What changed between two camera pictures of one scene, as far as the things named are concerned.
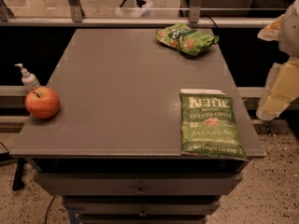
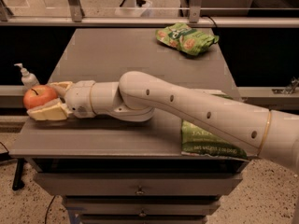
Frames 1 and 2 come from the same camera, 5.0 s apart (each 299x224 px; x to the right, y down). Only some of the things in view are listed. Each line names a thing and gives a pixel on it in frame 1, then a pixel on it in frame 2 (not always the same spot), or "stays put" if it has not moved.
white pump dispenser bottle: [29, 80] stays put
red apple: [42, 103] stays put
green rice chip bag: [186, 39] stays put
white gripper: [291, 32] -> [78, 99]
